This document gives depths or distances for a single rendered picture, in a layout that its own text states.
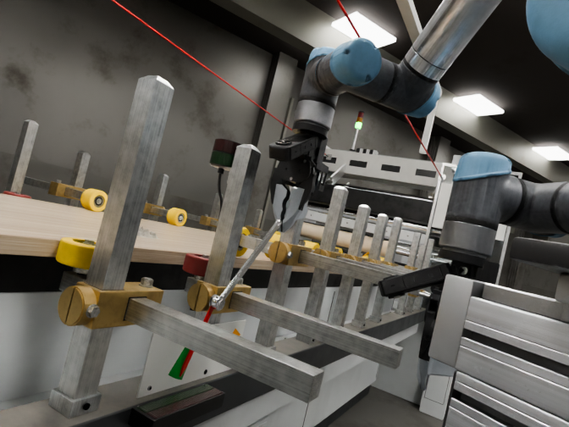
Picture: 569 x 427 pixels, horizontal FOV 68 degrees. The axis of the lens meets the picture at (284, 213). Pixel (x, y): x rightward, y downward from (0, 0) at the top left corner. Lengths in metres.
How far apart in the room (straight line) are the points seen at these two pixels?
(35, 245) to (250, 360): 0.38
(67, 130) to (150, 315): 4.73
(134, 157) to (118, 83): 4.83
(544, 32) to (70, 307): 0.56
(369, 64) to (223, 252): 0.41
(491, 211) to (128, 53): 5.10
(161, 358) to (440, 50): 0.67
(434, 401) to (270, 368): 2.86
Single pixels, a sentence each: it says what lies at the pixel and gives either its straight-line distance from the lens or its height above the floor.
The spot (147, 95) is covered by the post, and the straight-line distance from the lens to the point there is 0.61.
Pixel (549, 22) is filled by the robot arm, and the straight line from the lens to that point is 0.36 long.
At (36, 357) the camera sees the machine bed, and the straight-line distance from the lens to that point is 0.87.
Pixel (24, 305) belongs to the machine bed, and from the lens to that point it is 0.82.
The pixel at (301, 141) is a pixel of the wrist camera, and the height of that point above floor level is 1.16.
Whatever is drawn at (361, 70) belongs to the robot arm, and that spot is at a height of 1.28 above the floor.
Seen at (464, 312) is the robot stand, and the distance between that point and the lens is 0.47.
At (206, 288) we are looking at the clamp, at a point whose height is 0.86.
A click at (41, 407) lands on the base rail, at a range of 0.68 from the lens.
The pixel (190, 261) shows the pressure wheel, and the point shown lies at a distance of 0.85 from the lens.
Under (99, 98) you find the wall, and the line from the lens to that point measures 5.35.
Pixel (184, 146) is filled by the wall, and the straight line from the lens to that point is 5.54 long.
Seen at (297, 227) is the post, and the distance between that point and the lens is 1.00.
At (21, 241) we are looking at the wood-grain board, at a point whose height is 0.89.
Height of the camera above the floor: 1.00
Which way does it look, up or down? 2 degrees up
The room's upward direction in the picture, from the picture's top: 14 degrees clockwise
